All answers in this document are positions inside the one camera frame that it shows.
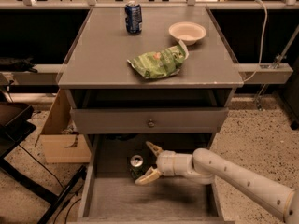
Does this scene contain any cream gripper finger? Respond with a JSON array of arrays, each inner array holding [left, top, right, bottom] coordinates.
[[146, 141, 163, 157], [135, 167, 162, 185]]

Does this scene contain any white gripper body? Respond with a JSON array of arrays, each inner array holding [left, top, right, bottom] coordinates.
[[156, 151, 194, 176]]

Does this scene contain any green soda can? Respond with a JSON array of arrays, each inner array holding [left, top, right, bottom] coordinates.
[[130, 155, 145, 180]]

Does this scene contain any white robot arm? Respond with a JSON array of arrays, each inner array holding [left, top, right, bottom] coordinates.
[[135, 141, 299, 224]]

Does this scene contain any round metal drawer knob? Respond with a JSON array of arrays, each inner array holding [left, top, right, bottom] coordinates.
[[148, 119, 155, 128]]

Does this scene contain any closed grey top drawer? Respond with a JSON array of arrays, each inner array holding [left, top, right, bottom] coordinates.
[[70, 108, 228, 134]]

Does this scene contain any open grey middle drawer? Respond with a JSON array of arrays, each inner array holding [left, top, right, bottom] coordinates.
[[67, 133, 234, 224]]

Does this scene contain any grey drawer cabinet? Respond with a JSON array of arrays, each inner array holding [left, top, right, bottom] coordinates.
[[59, 7, 243, 135]]

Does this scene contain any blue soda can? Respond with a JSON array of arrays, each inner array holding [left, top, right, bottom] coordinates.
[[124, 1, 142, 35]]

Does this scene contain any green chip bag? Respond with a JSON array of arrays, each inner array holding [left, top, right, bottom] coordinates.
[[128, 40, 189, 79]]

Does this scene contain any cardboard box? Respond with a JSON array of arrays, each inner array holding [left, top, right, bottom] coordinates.
[[39, 90, 91, 163]]

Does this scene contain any white paper bowl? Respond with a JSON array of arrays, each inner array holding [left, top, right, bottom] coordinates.
[[168, 21, 206, 46]]

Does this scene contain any black chair base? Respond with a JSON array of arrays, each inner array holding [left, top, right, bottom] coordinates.
[[0, 103, 83, 224]]

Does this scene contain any black floor cable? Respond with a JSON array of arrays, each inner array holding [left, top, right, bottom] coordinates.
[[18, 144, 82, 224]]

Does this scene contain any white cable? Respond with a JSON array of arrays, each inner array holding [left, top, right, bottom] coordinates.
[[242, 0, 269, 83]]

